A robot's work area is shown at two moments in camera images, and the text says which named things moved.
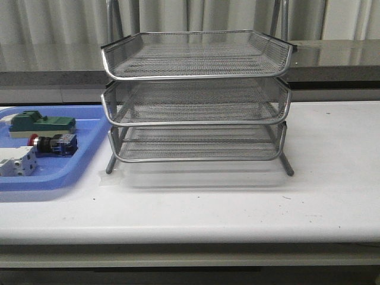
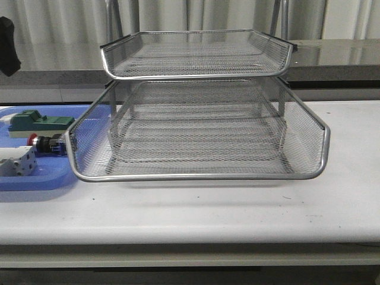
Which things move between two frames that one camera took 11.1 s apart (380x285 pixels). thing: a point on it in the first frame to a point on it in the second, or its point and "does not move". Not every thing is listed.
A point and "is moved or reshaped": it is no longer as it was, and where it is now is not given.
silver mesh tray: (200, 54) does not move
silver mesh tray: (241, 101) is moved or reshaped
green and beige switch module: (31, 123) does not move
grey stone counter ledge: (70, 72) does not move
